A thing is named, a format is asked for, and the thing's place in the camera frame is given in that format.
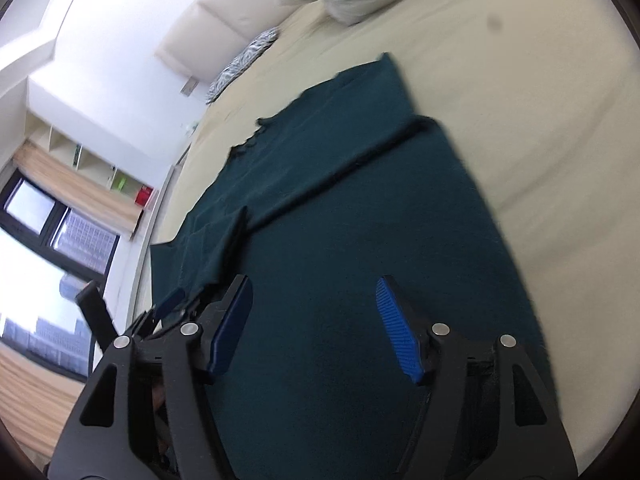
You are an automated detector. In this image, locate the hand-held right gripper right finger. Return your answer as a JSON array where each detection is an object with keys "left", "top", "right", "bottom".
[{"left": 376, "top": 276, "right": 578, "bottom": 480}]

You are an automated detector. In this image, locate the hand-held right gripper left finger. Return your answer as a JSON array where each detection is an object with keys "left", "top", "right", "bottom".
[{"left": 47, "top": 275, "right": 254, "bottom": 480}]

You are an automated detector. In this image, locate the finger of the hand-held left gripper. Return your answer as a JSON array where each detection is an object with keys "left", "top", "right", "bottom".
[
  {"left": 75, "top": 282, "right": 121, "bottom": 351},
  {"left": 145, "top": 287, "right": 187, "bottom": 328}
]

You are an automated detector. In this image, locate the dark green garment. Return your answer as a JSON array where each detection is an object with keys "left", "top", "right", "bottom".
[{"left": 149, "top": 51, "right": 558, "bottom": 480}]

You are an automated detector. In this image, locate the black framed window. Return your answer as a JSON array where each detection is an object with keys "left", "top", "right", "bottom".
[{"left": 0, "top": 170, "right": 121, "bottom": 381}]

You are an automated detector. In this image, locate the zebra striped pillow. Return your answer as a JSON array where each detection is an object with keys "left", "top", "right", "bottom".
[{"left": 206, "top": 26, "right": 279, "bottom": 106}]

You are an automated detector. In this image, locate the beige bed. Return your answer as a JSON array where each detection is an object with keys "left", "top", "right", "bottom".
[{"left": 132, "top": 0, "right": 640, "bottom": 480}]

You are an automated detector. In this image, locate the cream padded headboard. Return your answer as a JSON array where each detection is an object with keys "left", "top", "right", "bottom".
[{"left": 155, "top": 0, "right": 296, "bottom": 86}]

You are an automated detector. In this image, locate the white wall shelf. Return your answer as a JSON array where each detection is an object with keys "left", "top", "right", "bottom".
[{"left": 25, "top": 110, "right": 161, "bottom": 211}]

